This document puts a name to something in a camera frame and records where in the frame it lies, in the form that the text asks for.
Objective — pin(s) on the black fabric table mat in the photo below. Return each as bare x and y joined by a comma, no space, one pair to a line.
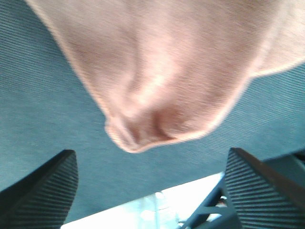
45,109

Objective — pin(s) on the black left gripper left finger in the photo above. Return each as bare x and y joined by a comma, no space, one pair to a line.
43,198

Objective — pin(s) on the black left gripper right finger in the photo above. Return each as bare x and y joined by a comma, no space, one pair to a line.
267,194

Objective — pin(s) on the brown towel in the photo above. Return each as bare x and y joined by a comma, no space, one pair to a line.
167,71

